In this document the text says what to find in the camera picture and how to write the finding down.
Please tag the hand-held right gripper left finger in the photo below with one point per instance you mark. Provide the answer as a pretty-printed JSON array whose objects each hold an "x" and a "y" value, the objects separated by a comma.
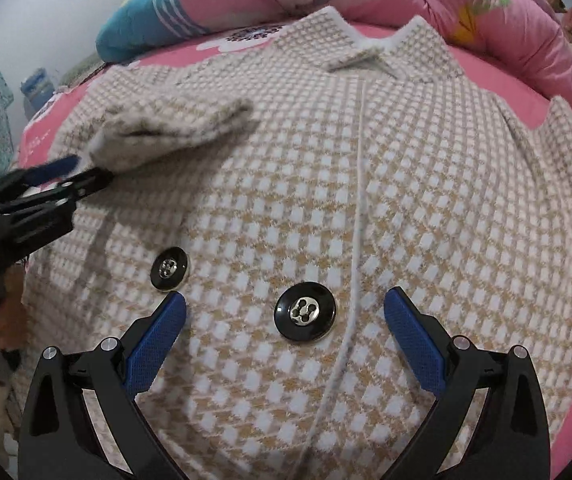
[{"x": 158, "y": 335}]

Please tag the beige white checked knit coat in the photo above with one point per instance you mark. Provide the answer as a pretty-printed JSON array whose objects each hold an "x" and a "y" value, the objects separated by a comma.
[{"x": 316, "y": 185}]

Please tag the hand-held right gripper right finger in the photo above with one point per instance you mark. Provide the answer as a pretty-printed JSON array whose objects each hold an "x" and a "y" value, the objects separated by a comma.
[{"x": 413, "y": 335}]

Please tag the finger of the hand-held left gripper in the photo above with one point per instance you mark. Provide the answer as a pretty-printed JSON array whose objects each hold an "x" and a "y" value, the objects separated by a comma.
[
  {"x": 80, "y": 185},
  {"x": 48, "y": 170}
]

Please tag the grey patterned cloth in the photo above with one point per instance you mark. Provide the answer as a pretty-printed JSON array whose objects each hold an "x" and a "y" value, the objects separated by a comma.
[{"x": 81, "y": 67}]

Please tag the blue plastic container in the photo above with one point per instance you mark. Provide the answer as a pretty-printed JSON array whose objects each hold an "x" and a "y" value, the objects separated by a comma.
[{"x": 35, "y": 86}]

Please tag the pink floral blanket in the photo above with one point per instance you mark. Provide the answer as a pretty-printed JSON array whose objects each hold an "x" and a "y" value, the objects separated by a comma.
[{"x": 516, "y": 95}]

